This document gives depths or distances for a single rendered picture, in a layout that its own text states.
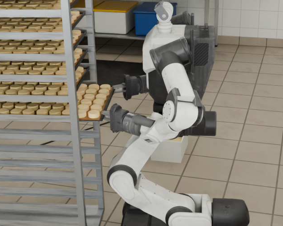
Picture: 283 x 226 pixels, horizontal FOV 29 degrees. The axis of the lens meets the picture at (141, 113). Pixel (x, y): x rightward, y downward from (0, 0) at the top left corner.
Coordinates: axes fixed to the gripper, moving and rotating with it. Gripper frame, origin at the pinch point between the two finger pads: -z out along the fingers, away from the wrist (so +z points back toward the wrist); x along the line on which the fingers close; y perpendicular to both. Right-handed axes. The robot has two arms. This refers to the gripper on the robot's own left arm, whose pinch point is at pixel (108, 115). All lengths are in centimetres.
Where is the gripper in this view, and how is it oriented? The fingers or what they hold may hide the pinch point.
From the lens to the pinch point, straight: 236.0
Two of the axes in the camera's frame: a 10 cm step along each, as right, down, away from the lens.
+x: -0.1, -9.1, -4.1
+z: 8.1, 2.3, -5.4
